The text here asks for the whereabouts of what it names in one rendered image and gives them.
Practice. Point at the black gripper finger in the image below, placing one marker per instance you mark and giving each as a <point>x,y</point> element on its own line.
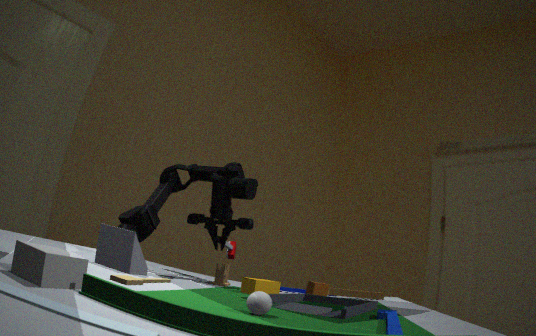
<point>213,233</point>
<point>225,234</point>

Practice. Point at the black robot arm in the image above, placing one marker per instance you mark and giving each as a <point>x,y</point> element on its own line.
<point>228,182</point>

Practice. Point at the white golf ball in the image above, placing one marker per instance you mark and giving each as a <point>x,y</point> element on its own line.
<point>259,303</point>

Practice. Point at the red putter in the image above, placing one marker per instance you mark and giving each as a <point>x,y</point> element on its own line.
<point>231,245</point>

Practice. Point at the green flat mat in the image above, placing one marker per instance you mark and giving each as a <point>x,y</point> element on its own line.
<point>230,301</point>

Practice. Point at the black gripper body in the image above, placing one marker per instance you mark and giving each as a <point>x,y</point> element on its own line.
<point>221,210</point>

